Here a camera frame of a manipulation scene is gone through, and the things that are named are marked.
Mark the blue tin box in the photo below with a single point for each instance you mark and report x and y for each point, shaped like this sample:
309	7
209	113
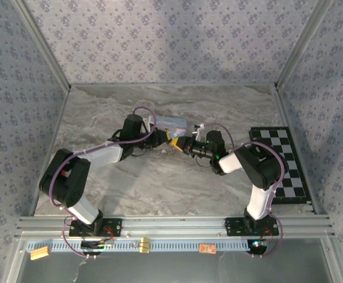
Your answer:
173	123

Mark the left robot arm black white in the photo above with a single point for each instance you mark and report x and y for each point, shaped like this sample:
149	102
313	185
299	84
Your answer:
68	179

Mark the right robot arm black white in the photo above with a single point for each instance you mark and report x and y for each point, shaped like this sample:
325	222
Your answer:
263	168

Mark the black white checkerboard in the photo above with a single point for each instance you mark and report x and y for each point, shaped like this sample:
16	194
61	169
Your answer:
277	138

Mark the orange printed wooden block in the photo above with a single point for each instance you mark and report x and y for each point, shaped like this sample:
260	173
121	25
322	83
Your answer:
207	248

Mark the yellow wooden block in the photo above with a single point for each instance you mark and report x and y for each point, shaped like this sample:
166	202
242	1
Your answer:
144	246

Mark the grey metal panel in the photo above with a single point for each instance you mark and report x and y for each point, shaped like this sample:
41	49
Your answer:
171	268

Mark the light wooden block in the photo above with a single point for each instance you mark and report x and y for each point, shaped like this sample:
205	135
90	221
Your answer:
39	253

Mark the aluminium mounting rail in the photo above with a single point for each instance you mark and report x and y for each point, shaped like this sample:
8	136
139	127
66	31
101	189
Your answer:
171	227

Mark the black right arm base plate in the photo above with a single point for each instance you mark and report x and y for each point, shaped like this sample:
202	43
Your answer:
233	226

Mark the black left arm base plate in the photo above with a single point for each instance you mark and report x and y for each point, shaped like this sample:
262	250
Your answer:
115	227

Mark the aluminium corner post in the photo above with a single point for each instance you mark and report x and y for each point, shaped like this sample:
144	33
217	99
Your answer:
300	44
43	47

